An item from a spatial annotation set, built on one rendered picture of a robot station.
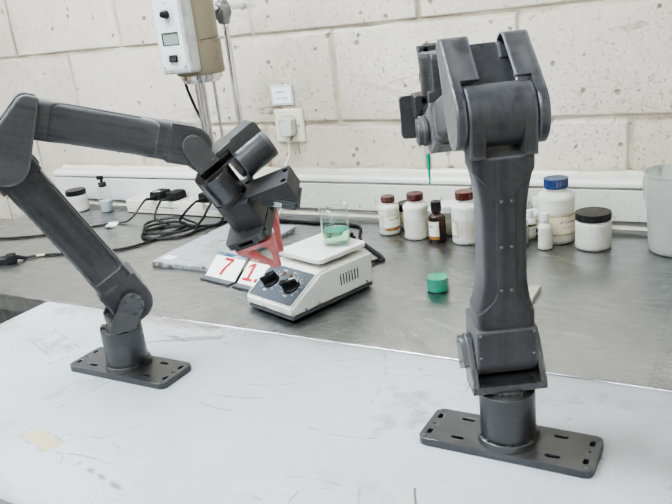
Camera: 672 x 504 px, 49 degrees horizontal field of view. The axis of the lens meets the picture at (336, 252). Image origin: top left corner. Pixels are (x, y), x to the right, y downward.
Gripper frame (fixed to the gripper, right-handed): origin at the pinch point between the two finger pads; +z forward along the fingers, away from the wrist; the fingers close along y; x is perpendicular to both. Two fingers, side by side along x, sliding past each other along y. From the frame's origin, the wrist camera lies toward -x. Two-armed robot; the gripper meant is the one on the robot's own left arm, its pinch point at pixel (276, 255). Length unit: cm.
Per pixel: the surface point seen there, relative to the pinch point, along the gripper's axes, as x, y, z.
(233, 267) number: 19.4, 16.0, 11.6
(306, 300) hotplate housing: -1.2, -3.3, 8.7
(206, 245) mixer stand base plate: 34, 34, 17
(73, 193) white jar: 88, 76, 12
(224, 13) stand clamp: 11, 64, -19
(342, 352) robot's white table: -9.2, -17.5, 8.2
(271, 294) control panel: 5.3, -0.7, 7.2
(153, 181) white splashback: 63, 76, 19
